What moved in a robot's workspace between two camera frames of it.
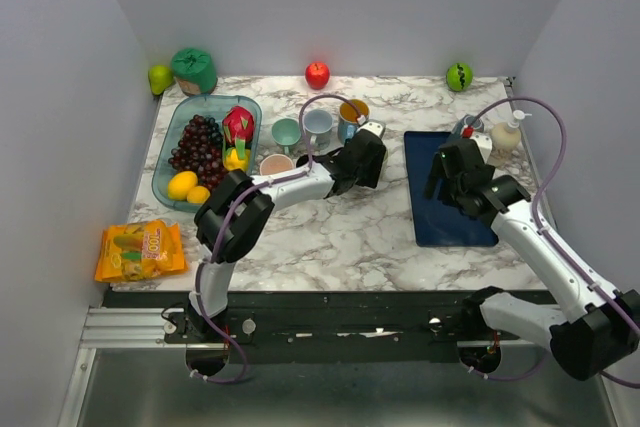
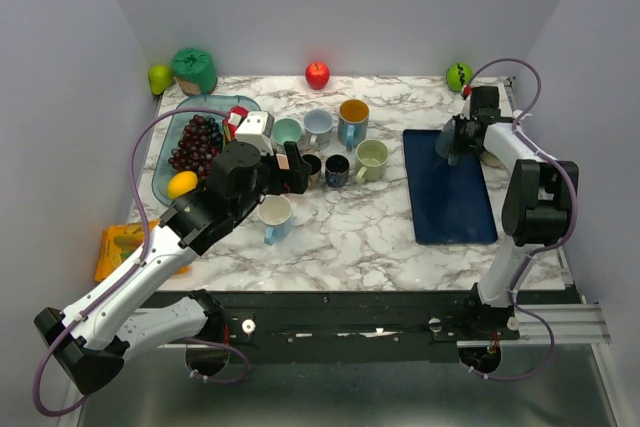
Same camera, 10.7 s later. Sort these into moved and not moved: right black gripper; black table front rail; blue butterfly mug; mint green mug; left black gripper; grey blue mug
Moved: left black gripper; right black gripper
Not moved: blue butterfly mug; grey blue mug; black table front rail; mint green mug
